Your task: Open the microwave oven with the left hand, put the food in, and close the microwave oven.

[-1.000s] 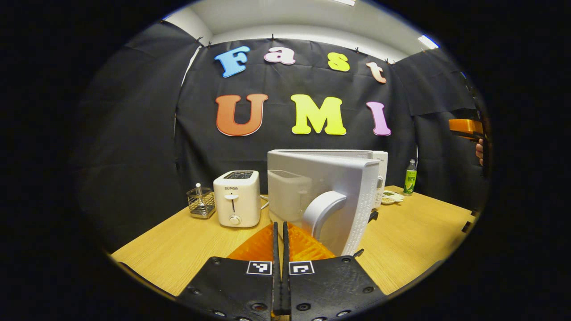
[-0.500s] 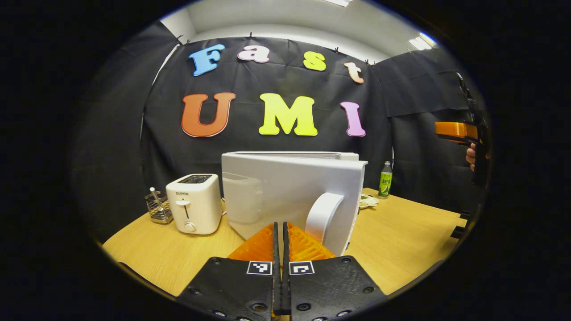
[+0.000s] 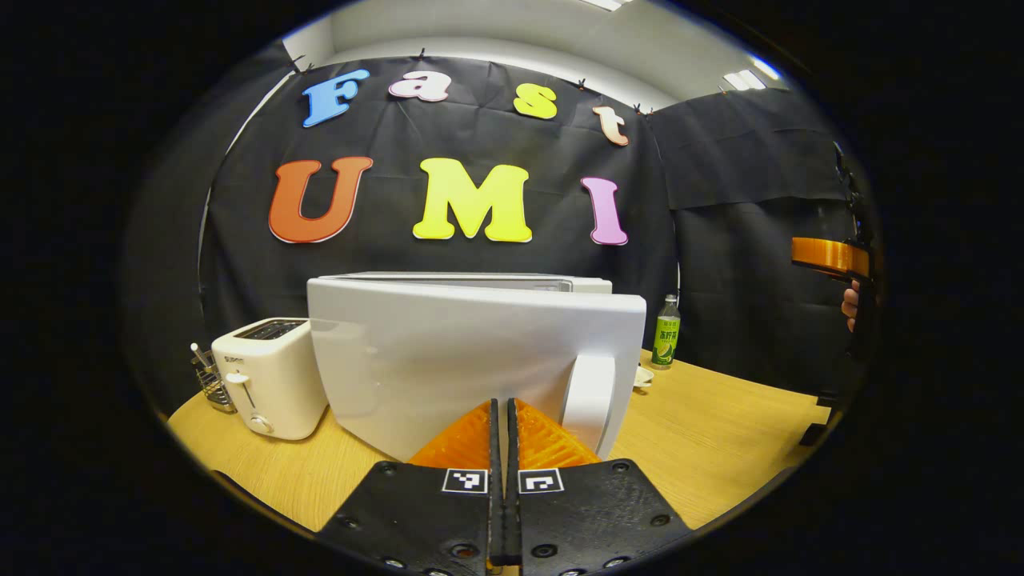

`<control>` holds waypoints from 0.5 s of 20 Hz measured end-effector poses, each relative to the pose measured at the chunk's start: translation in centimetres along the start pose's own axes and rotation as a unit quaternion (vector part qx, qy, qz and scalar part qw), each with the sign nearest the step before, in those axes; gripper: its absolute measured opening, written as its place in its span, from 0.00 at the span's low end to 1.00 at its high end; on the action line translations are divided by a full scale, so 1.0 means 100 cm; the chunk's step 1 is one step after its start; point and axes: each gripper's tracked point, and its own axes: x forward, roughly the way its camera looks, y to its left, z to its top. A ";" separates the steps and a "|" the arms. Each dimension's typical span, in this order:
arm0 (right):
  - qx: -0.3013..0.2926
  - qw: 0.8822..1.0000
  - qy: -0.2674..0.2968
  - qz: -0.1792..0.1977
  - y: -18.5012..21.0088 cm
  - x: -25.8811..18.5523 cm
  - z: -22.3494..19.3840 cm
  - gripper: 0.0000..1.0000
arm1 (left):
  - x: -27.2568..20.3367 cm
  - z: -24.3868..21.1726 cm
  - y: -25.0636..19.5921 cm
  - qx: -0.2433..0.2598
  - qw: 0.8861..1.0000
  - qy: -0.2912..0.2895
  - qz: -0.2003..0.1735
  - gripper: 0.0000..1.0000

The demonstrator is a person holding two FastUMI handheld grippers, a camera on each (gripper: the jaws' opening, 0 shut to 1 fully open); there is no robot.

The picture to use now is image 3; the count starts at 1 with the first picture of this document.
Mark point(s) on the small ceiling light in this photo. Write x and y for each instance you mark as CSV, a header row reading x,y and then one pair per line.
x,y
752,76

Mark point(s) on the white divided condiment dish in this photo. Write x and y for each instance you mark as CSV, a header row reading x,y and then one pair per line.
x,y
643,378

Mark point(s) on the white toaster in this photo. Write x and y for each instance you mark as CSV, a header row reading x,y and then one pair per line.
x,y
272,376

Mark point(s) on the black backdrop cloth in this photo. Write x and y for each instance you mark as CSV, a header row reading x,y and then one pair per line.
x,y
720,200

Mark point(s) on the white microwave oven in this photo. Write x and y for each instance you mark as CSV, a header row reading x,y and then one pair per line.
x,y
448,360

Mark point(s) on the green drink bottle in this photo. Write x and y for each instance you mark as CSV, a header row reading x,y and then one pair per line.
x,y
666,336

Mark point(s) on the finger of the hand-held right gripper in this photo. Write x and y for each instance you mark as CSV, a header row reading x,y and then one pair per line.
x,y
832,256

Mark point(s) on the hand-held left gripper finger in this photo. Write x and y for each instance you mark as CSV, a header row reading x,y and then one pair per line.
x,y
514,512
497,512

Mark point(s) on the long ceiling light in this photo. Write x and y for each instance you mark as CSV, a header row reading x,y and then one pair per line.
x,y
606,3

